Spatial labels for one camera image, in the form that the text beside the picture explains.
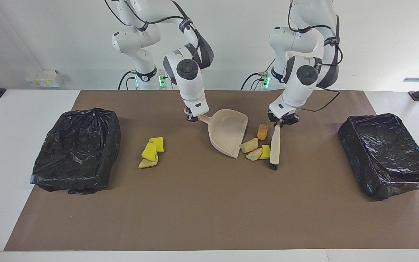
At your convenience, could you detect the pale beige foam chunk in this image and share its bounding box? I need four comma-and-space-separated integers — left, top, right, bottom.
240, 138, 259, 154

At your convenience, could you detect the yellowish beige foam chunk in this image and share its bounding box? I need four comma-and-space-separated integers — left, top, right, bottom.
246, 148, 263, 161

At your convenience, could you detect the beige plastic dustpan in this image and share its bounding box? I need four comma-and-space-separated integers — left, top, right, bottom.
184, 108, 249, 159

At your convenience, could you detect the yellow sponge block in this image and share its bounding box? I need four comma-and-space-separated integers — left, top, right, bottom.
149, 137, 164, 153
141, 142, 157, 162

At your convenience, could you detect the small beige crumbly foam piece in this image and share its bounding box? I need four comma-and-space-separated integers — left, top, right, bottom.
138, 156, 159, 169

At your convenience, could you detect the black bag lined bin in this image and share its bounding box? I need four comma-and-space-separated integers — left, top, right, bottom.
30, 107, 121, 194
338, 113, 419, 201

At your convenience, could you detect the brown table mat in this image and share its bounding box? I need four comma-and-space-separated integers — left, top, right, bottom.
4, 90, 419, 251

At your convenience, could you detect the white box with yellow label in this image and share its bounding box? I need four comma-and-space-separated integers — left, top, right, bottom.
25, 70, 64, 88

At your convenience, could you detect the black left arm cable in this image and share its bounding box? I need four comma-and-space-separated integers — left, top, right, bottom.
288, 0, 343, 112

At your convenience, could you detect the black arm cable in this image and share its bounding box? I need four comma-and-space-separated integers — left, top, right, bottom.
104, 0, 203, 70
288, 0, 343, 112

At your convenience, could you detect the black left base cable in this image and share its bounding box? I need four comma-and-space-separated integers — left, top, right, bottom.
241, 72, 268, 91

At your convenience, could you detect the black base cable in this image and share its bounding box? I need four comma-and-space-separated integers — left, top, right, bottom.
241, 72, 268, 91
118, 71, 138, 91

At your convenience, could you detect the black right base cable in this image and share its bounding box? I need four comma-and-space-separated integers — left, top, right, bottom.
118, 71, 138, 91

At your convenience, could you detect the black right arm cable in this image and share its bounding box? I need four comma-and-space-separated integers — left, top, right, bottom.
104, 0, 203, 70

